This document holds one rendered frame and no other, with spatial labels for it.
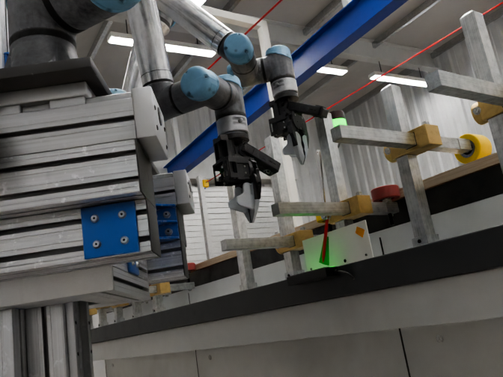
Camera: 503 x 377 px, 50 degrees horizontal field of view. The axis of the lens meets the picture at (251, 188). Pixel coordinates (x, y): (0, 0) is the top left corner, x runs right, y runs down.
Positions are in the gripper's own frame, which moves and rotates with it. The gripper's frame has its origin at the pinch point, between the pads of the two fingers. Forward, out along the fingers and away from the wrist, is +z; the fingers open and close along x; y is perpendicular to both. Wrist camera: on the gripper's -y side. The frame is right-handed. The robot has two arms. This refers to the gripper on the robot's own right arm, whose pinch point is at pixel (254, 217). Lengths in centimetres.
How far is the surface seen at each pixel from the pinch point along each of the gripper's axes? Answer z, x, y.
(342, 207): -1.8, 1.5, -28.1
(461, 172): -6, 23, -52
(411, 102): -349, -502, -790
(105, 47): -417, -603, -211
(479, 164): -6, 28, -52
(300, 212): -0.7, 1.5, -13.3
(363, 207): -0.9, 5.0, -32.1
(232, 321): 22, -68, -33
